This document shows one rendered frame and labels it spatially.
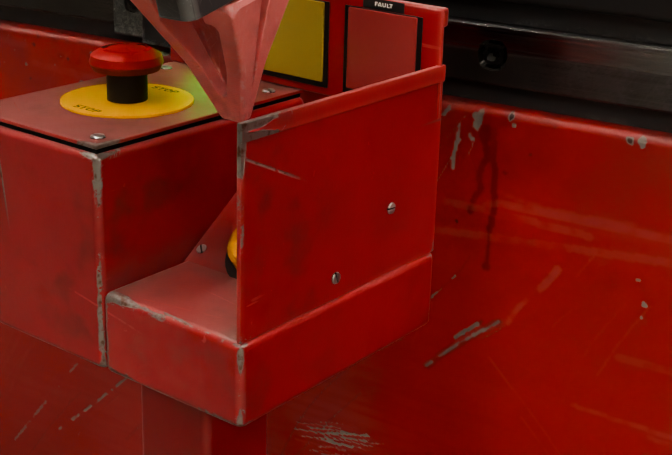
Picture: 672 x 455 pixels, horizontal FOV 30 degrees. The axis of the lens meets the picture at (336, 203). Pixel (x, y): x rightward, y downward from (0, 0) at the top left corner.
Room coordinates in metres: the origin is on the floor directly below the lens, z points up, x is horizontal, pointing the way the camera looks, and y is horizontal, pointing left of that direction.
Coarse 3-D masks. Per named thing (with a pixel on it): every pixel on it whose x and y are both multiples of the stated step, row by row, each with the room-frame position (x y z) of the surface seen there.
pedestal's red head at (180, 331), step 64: (0, 128) 0.62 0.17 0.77; (64, 128) 0.61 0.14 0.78; (128, 128) 0.61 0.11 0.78; (192, 128) 0.63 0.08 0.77; (256, 128) 0.53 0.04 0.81; (320, 128) 0.56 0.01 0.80; (384, 128) 0.60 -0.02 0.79; (0, 192) 0.62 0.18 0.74; (64, 192) 0.59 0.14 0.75; (128, 192) 0.59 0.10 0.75; (192, 192) 0.63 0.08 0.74; (256, 192) 0.53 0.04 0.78; (320, 192) 0.56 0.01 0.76; (384, 192) 0.61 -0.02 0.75; (0, 256) 0.62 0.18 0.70; (64, 256) 0.59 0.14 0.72; (128, 256) 0.59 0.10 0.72; (192, 256) 0.62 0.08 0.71; (256, 256) 0.53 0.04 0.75; (320, 256) 0.56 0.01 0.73; (384, 256) 0.61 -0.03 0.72; (0, 320) 0.63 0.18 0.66; (64, 320) 0.59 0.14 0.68; (128, 320) 0.56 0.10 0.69; (192, 320) 0.54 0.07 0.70; (256, 320) 0.53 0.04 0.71; (320, 320) 0.56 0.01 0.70; (384, 320) 0.61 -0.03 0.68; (192, 384) 0.54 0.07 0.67; (256, 384) 0.53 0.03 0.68
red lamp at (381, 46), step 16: (352, 16) 0.67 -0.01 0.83; (368, 16) 0.67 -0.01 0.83; (384, 16) 0.66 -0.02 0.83; (400, 16) 0.65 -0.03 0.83; (352, 32) 0.67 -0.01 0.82; (368, 32) 0.67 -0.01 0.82; (384, 32) 0.66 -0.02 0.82; (400, 32) 0.65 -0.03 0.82; (416, 32) 0.65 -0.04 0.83; (352, 48) 0.67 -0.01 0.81; (368, 48) 0.67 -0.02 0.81; (384, 48) 0.66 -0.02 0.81; (400, 48) 0.65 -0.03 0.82; (352, 64) 0.67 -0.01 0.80; (368, 64) 0.67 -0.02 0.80; (384, 64) 0.66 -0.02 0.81; (400, 64) 0.65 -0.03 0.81; (352, 80) 0.67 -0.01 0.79; (368, 80) 0.67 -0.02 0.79; (384, 80) 0.66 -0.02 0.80
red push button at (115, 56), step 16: (112, 48) 0.66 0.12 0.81; (128, 48) 0.66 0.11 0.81; (144, 48) 0.66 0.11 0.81; (96, 64) 0.65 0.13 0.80; (112, 64) 0.64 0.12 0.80; (128, 64) 0.64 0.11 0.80; (144, 64) 0.65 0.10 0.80; (160, 64) 0.66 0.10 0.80; (112, 80) 0.65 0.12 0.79; (128, 80) 0.65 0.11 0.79; (144, 80) 0.66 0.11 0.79; (112, 96) 0.65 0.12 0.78; (128, 96) 0.65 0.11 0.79; (144, 96) 0.66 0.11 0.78
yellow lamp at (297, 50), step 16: (304, 0) 0.69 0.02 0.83; (288, 16) 0.70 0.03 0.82; (304, 16) 0.69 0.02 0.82; (320, 16) 0.69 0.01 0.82; (288, 32) 0.70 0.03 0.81; (304, 32) 0.69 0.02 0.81; (320, 32) 0.69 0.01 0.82; (272, 48) 0.71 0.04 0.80; (288, 48) 0.70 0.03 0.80; (304, 48) 0.69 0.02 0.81; (320, 48) 0.69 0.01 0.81; (272, 64) 0.71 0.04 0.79; (288, 64) 0.70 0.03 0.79; (304, 64) 0.69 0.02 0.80; (320, 64) 0.69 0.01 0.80; (320, 80) 0.69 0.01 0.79
